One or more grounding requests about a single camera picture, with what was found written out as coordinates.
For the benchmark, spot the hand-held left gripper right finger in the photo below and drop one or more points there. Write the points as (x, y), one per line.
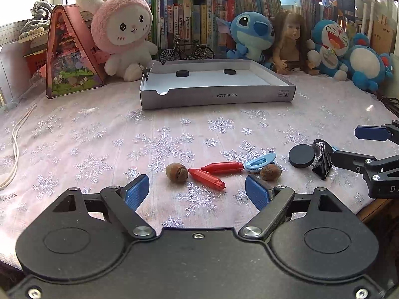
(257, 192)

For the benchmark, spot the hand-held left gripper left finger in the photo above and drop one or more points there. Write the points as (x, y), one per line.
(137, 191)

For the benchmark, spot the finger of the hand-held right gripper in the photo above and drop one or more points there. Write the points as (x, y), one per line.
(371, 132)
(349, 158)

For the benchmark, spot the brown walnut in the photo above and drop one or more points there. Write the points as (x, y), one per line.
(176, 172)
(270, 172)

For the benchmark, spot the large black binder clip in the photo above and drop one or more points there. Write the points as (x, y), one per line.
(322, 162)

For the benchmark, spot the red plastic crayon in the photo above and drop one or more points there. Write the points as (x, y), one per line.
(223, 166)
(206, 179)

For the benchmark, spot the white cardboard tray box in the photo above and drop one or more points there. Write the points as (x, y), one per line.
(218, 95)

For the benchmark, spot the light blue hair clip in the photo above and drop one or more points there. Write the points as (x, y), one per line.
(260, 162)

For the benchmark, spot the black round disc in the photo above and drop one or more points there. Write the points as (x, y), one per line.
(301, 157)
(183, 73)
(229, 71)

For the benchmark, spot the blue mouse plush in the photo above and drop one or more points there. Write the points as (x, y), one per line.
(367, 64)

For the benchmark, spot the pink snowflake tablecloth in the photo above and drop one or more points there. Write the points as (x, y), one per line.
(93, 137)

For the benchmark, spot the blue robot cat plush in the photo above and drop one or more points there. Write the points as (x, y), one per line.
(330, 48)

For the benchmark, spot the brown cardboard box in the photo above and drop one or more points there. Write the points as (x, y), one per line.
(382, 35)

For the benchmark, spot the white pipe rack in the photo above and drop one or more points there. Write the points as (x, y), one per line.
(367, 15)

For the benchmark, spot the small black binder clip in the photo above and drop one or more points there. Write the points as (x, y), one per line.
(146, 73)

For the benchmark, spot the brown haired baby doll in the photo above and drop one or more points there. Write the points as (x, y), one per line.
(290, 40)

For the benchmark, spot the pink triangular toy house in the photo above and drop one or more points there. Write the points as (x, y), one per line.
(70, 59)

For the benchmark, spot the black miniature bicycle model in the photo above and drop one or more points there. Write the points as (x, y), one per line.
(187, 51)

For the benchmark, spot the blue alien plush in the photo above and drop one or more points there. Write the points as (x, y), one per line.
(251, 34)

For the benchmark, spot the pink bunny plush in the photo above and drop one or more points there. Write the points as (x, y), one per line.
(121, 34)

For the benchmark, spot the red crate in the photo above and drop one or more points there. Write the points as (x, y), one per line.
(34, 64)

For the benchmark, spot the row of upright books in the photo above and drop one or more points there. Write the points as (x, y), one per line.
(199, 21)

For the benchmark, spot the grey crumpled cloth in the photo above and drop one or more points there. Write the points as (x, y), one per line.
(39, 14)

